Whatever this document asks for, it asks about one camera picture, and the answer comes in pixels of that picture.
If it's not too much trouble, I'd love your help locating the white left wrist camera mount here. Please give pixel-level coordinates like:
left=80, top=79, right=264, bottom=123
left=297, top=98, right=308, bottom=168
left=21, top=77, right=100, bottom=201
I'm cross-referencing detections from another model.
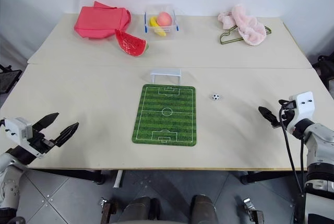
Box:
left=3, top=116, right=44, bottom=159

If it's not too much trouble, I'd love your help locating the red folded cloth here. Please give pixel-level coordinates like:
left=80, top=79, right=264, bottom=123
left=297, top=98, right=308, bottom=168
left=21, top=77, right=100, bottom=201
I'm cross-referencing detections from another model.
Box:
left=74, top=0, right=132, bottom=39

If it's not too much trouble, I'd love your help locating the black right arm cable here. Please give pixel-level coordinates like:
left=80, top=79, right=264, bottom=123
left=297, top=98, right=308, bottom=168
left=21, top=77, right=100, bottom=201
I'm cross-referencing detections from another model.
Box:
left=278, top=105, right=306, bottom=196

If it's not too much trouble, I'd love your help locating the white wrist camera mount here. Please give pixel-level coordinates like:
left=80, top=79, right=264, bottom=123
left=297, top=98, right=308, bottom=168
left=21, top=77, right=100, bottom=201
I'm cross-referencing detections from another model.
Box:
left=3, top=116, right=44, bottom=159
left=289, top=91, right=315, bottom=132

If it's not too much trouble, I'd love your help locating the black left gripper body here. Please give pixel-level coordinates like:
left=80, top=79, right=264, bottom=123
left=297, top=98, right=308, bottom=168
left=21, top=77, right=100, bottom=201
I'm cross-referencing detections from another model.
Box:
left=26, top=129, right=57, bottom=157

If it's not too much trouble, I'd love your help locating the pink peach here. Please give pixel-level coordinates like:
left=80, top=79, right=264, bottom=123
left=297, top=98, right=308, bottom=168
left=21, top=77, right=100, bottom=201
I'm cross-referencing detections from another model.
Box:
left=157, top=11, right=173, bottom=26

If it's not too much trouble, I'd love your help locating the white toy goal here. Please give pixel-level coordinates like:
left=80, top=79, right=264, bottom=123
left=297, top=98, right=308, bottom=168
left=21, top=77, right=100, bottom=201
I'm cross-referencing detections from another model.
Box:
left=149, top=68, right=182, bottom=84

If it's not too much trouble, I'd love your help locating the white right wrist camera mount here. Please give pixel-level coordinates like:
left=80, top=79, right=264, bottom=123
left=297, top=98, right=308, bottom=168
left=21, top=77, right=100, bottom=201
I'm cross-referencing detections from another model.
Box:
left=289, top=91, right=315, bottom=132

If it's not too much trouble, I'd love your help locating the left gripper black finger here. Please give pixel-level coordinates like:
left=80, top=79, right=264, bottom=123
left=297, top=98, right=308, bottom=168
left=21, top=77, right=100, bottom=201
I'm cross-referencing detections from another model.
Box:
left=32, top=112, right=60, bottom=134
left=53, top=122, right=80, bottom=148

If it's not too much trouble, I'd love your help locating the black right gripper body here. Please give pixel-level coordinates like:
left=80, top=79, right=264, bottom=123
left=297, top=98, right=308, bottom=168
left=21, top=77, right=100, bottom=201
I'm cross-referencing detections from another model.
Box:
left=277, top=99, right=297, bottom=129

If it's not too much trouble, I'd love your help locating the black stand foot with caster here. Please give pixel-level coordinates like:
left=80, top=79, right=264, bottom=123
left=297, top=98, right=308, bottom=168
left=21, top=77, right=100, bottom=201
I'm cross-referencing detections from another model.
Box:
left=242, top=197, right=265, bottom=222
left=99, top=197, right=117, bottom=224

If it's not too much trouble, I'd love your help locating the black table frame bar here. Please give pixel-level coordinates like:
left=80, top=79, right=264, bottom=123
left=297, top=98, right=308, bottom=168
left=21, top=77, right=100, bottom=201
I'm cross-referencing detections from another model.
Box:
left=240, top=170, right=309, bottom=185
left=28, top=169, right=106, bottom=185

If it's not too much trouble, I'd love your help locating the red watermelon slice toy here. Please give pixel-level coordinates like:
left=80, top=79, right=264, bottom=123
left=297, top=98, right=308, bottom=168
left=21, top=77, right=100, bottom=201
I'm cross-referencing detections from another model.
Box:
left=114, top=28, right=148, bottom=57

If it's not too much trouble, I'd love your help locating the green wire clothes hanger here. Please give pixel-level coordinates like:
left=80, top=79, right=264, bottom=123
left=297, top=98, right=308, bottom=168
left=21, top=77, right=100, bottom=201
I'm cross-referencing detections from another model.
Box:
left=219, top=25, right=272, bottom=45

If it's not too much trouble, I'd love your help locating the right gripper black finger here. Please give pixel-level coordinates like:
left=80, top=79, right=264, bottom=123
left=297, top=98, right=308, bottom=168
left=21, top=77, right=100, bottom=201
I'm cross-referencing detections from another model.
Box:
left=258, top=106, right=279, bottom=128

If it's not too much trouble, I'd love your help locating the fluffy pink towel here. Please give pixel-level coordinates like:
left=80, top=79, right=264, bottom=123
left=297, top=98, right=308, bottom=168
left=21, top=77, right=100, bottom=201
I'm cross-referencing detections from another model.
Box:
left=218, top=4, right=267, bottom=46

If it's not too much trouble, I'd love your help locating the green soccer field mat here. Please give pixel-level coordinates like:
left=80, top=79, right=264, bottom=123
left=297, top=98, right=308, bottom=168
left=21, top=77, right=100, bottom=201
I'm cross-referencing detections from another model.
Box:
left=132, top=84, right=198, bottom=147

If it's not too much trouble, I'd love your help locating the dark rounded robot leg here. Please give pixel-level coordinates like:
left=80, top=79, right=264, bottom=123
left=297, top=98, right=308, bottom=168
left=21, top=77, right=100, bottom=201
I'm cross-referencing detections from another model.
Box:
left=191, top=194, right=219, bottom=224
left=122, top=196, right=160, bottom=224

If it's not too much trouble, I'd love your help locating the black chair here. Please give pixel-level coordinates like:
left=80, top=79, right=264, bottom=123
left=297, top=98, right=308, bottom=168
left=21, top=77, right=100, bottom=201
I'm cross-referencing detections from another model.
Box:
left=312, top=55, right=334, bottom=87
left=0, top=64, right=23, bottom=95

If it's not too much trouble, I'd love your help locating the clear basket with blue handles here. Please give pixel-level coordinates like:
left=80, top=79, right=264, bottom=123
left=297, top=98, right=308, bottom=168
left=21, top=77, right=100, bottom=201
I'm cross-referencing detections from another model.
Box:
left=143, top=4, right=181, bottom=40

